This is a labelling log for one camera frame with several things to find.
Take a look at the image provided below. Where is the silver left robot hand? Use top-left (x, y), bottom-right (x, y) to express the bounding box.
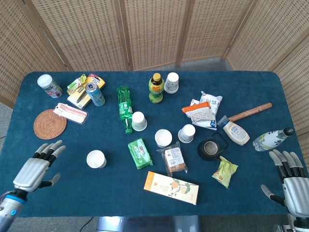
top-left (13, 140), bottom-right (66, 193)

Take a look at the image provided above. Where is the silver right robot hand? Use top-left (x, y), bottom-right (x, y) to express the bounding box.
top-left (260, 149), bottom-right (309, 216)

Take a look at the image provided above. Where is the plain white paper cup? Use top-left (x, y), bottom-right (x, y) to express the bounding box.
top-left (86, 149), bottom-right (107, 169)

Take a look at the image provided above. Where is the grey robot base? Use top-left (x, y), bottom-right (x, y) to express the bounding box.
top-left (96, 215), bottom-right (201, 232)

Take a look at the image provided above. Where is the paper cup green leaf print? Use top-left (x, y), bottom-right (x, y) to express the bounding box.
top-left (131, 111), bottom-right (148, 132)

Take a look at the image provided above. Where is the paper cup blue flower print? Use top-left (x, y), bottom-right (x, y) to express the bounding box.
top-left (177, 124), bottom-right (197, 144)

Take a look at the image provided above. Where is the paper cup dark flower print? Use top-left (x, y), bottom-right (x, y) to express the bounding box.
top-left (154, 129), bottom-right (173, 148)

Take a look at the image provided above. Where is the round woven rattan coaster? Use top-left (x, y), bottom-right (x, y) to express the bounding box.
top-left (33, 109), bottom-right (68, 140)

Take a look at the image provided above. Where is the clear bottle black cap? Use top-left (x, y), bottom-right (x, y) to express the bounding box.
top-left (252, 127), bottom-right (295, 152)

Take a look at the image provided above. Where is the pink white blister pack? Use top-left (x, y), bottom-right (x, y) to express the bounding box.
top-left (53, 102), bottom-right (89, 125)

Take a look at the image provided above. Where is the yellow green snack bag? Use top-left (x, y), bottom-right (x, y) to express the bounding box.
top-left (211, 156), bottom-right (239, 189)

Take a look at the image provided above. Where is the yellow card tool package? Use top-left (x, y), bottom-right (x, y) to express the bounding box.
top-left (67, 73), bottom-right (106, 110)

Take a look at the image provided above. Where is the blue felt table cover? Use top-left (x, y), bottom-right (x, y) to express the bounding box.
top-left (0, 71), bottom-right (305, 218)

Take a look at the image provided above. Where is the mayonnaise squeeze bottle blue cap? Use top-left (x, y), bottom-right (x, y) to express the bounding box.
top-left (216, 115), bottom-right (251, 146)

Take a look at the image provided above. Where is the white yogurt tub red print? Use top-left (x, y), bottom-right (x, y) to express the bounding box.
top-left (37, 73), bottom-right (64, 99)

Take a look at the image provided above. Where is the wooden rolling pin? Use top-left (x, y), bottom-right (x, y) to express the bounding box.
top-left (227, 102), bottom-right (273, 123)

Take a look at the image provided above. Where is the green white peeler package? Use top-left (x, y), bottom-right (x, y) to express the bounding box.
top-left (67, 74), bottom-right (87, 95)

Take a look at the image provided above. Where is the black cast iron teapot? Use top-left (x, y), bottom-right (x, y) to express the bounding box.
top-left (197, 131), bottom-right (229, 162)

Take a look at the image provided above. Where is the blue drink can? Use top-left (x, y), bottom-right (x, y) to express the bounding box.
top-left (85, 81), bottom-right (106, 107)

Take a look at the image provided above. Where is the green soap packet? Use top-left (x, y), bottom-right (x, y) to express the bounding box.
top-left (127, 137), bottom-right (154, 170)

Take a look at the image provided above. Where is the green plastic bottle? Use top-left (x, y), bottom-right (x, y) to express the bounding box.
top-left (116, 85), bottom-right (134, 135)

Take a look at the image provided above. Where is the white blue plastic bag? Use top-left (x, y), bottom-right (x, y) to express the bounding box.
top-left (190, 90), bottom-right (224, 131)

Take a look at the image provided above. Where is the cream orange pomelo print box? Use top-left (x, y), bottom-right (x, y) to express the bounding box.
top-left (143, 171), bottom-right (200, 206)

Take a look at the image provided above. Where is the clear wrapped cake package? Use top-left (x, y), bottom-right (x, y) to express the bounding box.
top-left (156, 141), bottom-right (189, 177)

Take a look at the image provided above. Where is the orange grey snack bag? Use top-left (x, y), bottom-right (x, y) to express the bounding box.
top-left (181, 101), bottom-right (216, 125)

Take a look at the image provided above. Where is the lemon tea bottle yellow cap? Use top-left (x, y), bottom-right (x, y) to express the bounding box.
top-left (148, 72), bottom-right (165, 104)

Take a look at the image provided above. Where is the stack of white paper cups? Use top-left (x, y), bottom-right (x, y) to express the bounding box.
top-left (164, 72), bottom-right (180, 95)

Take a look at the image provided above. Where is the wooden woven folding screen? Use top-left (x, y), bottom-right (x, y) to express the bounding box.
top-left (0, 0), bottom-right (309, 167)

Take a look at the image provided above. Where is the black floor cable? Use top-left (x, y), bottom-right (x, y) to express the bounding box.
top-left (79, 216), bottom-right (94, 232)

